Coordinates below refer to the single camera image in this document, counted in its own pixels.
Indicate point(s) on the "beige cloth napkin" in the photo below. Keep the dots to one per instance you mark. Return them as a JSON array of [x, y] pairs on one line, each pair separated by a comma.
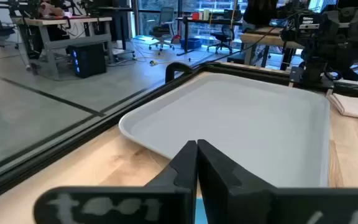
[[356, 107]]

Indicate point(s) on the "black computer tower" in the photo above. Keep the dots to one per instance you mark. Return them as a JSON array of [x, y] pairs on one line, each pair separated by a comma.
[[89, 60]]

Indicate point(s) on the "black office chair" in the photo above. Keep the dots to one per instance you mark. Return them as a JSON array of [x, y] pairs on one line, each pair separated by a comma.
[[224, 35]]

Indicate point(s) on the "black office desk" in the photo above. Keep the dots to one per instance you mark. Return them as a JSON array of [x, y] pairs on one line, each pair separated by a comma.
[[210, 21]]

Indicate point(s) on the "wooden workbench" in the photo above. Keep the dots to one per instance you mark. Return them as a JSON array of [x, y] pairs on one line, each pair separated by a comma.
[[266, 39]]

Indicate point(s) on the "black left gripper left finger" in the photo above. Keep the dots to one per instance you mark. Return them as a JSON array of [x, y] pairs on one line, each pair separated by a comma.
[[166, 202]]

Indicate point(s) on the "red box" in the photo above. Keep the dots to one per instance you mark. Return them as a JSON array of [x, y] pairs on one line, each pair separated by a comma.
[[195, 15]]

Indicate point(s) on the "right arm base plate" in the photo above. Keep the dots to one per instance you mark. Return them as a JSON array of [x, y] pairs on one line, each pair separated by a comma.
[[295, 77]]

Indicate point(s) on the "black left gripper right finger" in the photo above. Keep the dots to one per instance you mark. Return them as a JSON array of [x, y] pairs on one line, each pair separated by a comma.
[[244, 202]]

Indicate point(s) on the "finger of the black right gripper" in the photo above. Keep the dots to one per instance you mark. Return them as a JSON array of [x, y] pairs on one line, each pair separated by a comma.
[[348, 72], [314, 71]]

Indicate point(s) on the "grey mesh office chair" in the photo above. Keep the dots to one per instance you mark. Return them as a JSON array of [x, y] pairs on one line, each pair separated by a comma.
[[166, 17]]

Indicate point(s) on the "grey plastic tray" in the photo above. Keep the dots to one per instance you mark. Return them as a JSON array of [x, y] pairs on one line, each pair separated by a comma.
[[228, 118]]

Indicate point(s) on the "blue storage bin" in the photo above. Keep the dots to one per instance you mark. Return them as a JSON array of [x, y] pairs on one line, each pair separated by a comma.
[[191, 43]]

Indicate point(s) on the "wooden desk grey legs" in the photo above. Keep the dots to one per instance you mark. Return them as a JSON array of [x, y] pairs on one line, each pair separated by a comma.
[[73, 21]]

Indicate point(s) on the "black aluminium table frame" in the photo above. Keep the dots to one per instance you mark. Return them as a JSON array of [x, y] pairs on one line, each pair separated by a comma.
[[73, 137]]

